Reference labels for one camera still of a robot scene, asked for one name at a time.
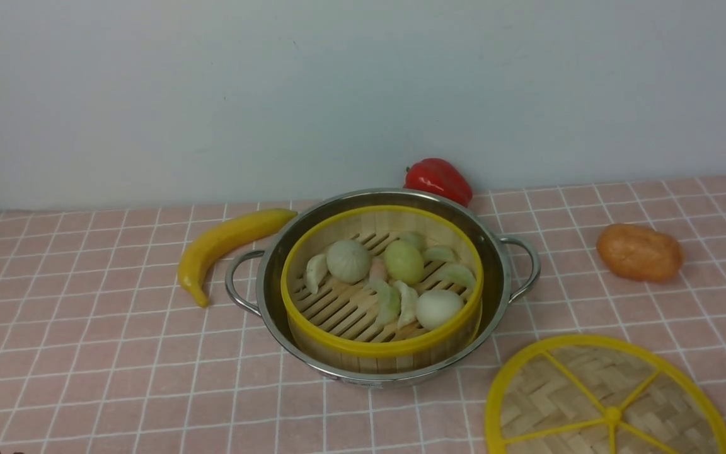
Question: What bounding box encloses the yellow rimmed bamboo steamer basket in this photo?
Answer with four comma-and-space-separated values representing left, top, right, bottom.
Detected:
280, 205, 484, 374

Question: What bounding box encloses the yellow woven bamboo steamer lid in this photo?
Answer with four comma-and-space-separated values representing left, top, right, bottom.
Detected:
484, 334, 726, 453

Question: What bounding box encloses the stainless steel pot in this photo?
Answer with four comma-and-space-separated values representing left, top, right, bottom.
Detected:
225, 189, 541, 390

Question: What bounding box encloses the white round bun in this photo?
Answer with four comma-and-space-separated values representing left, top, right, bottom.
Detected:
326, 239, 372, 284

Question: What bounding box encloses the green round bun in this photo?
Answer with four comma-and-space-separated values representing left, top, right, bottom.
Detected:
381, 240, 424, 286

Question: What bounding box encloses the white dumpling left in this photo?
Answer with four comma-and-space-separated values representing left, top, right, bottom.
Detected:
303, 253, 328, 295

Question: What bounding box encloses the white dumpling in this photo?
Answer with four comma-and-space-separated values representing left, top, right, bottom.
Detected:
303, 253, 328, 295
394, 281, 420, 329

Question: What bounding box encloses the white dumpling centre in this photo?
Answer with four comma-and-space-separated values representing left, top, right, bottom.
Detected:
394, 281, 420, 329

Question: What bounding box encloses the green dumpling centre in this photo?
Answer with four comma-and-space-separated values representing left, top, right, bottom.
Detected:
369, 279, 401, 327

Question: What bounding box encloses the green dumpling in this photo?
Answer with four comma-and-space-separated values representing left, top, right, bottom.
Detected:
369, 279, 401, 327
434, 262, 476, 289

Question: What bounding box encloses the red bell pepper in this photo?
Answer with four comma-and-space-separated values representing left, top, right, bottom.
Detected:
403, 158, 473, 207

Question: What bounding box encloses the green dumpling right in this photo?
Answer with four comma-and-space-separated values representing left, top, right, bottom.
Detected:
434, 262, 476, 289

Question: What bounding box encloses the white bun front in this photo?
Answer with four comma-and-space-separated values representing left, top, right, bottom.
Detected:
416, 288, 464, 330

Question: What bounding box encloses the yellow banana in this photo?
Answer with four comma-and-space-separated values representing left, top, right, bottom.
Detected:
178, 209, 297, 308

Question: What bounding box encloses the brown potato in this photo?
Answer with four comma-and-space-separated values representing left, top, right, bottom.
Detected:
596, 223, 685, 282

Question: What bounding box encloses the pink checkered tablecloth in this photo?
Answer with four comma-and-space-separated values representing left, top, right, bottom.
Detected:
0, 176, 726, 453

